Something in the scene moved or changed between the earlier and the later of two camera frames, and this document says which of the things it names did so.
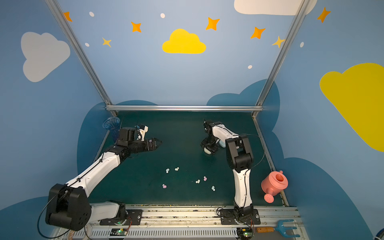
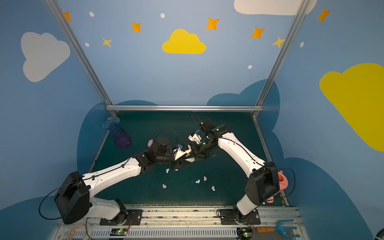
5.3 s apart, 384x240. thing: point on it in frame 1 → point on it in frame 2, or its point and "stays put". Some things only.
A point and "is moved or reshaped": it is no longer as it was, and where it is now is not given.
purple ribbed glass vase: (113, 123) stays put
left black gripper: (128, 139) → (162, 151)
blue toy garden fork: (279, 228) stays put
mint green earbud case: (207, 151) is moved or reshaped
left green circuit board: (118, 232) stays put
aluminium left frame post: (80, 51) stays put
